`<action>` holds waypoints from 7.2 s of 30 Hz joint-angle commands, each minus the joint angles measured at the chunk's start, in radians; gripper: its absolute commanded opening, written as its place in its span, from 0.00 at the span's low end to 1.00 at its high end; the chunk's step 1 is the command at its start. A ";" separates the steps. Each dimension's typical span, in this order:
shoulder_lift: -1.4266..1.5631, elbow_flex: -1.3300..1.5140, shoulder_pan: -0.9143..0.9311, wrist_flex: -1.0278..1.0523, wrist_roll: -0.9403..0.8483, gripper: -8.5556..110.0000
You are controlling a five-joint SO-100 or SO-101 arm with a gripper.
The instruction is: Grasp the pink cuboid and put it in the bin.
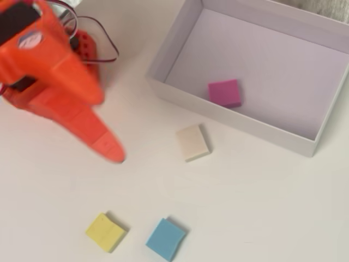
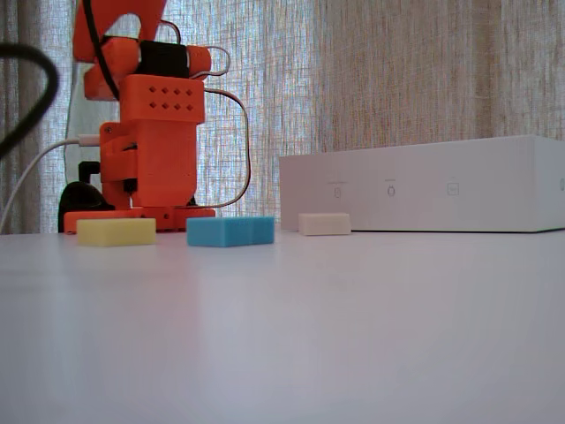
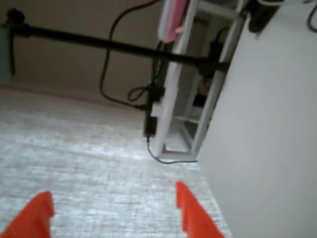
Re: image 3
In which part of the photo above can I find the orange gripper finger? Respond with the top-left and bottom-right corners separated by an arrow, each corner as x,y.
175,180 -> 226,238
0,190 -> 55,238

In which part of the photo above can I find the black power adapter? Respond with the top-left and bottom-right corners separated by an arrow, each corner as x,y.
143,114 -> 158,138

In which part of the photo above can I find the pink item in clear container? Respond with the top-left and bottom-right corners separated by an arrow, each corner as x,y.
158,0 -> 193,43

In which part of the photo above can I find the black box device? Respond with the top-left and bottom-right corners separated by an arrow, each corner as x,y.
246,0 -> 282,34

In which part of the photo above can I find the thin black adapter cable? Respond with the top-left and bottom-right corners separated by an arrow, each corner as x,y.
146,136 -> 199,165

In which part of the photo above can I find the white shelf frame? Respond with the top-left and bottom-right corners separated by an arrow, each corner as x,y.
148,0 -> 248,161

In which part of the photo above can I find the coiled black cable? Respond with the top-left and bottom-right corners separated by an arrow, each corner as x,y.
127,84 -> 165,104

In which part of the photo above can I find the long black curved cable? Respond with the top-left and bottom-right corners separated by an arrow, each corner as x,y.
99,0 -> 159,111

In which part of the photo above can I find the black device cable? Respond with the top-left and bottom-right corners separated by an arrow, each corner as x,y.
306,4 -> 317,33

